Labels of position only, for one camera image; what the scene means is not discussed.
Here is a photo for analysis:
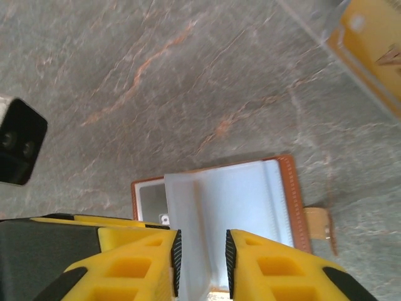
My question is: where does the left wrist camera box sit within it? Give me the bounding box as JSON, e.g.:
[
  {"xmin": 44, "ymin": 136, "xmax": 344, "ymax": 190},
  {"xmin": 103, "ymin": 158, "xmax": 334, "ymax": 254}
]
[{"xmin": 0, "ymin": 95, "xmax": 48, "ymax": 186}]

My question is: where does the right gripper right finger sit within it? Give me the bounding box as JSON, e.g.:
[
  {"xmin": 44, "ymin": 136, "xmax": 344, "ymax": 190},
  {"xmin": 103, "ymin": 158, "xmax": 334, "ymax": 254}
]
[{"xmin": 224, "ymin": 228, "xmax": 378, "ymax": 301}]

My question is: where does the clear plastic packet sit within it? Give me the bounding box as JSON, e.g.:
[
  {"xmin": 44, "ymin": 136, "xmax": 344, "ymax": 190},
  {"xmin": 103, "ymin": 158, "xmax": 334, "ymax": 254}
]
[{"xmin": 275, "ymin": 0, "xmax": 401, "ymax": 122}]

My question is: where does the brown leather card holder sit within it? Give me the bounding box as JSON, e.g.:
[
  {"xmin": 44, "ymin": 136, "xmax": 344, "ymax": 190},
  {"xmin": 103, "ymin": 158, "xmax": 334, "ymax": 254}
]
[{"xmin": 130, "ymin": 154, "xmax": 338, "ymax": 295}]

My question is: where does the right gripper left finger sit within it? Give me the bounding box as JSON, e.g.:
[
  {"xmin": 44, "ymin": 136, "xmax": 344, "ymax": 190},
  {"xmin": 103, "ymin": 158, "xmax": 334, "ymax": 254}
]
[{"xmin": 33, "ymin": 229, "xmax": 183, "ymax": 301}]

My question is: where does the gold card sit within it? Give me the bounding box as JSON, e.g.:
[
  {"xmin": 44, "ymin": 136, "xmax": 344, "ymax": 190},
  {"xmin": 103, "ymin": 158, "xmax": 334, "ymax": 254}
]
[{"xmin": 325, "ymin": 0, "xmax": 401, "ymax": 119}]

